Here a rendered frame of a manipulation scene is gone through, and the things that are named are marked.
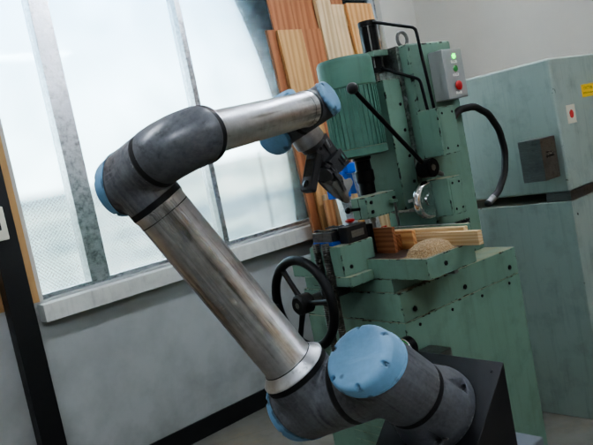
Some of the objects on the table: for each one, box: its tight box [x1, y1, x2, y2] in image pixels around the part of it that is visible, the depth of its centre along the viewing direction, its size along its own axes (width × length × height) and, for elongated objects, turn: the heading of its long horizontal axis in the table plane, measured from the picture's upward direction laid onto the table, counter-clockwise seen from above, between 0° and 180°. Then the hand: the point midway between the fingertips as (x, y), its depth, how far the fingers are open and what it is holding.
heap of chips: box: [402, 238, 456, 259], centre depth 192 cm, size 9×14×4 cm, turn 12°
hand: (344, 200), depth 202 cm, fingers closed
